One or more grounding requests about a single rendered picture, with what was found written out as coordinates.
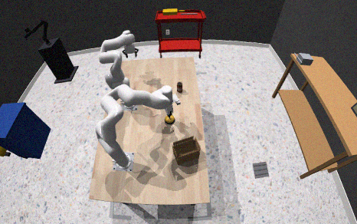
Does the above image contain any gold dome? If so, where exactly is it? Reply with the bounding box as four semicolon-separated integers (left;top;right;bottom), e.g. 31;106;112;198
165;116;175;124

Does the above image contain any orange jar with black lid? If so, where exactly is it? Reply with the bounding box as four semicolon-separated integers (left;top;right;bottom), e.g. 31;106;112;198
177;82;182;92

